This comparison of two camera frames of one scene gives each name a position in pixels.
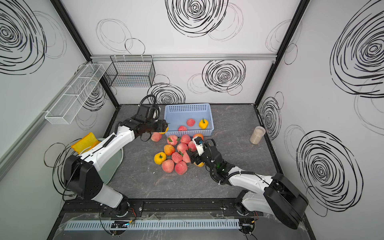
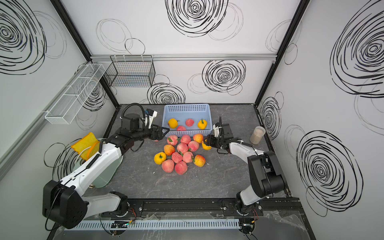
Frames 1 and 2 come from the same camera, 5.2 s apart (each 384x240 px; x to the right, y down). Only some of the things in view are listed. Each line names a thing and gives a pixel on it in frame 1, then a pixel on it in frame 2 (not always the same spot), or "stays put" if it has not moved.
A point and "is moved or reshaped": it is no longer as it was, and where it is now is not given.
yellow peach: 166,131 is moved or reshaped
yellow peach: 201,164 is moved or reshaped
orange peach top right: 198,134 stays put
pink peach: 168,165 stays put
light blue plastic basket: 178,115 stays put
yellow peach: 203,124 stays put
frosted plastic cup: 257,135 stays put
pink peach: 182,128 stays put
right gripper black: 194,156 to 210,140
